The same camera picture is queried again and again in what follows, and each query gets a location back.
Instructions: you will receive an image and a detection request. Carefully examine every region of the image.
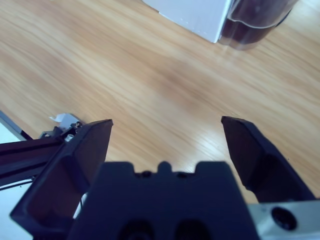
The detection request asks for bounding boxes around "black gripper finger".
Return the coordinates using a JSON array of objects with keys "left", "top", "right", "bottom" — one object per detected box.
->
[
  {"left": 9, "top": 119, "right": 114, "bottom": 240},
  {"left": 221, "top": 115, "right": 318, "bottom": 205}
]

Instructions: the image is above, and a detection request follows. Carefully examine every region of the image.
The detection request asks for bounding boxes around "white tape piece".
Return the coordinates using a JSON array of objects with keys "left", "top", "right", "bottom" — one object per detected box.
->
[{"left": 48, "top": 113, "right": 66, "bottom": 124}]

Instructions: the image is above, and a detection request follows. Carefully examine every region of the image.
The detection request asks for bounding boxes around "clear water tank dark lid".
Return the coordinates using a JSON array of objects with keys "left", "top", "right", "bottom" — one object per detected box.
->
[{"left": 216, "top": 0, "right": 300, "bottom": 52}]

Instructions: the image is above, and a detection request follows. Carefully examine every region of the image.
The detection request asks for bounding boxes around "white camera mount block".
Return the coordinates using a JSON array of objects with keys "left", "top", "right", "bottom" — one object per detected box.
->
[{"left": 39, "top": 113, "right": 82, "bottom": 145}]

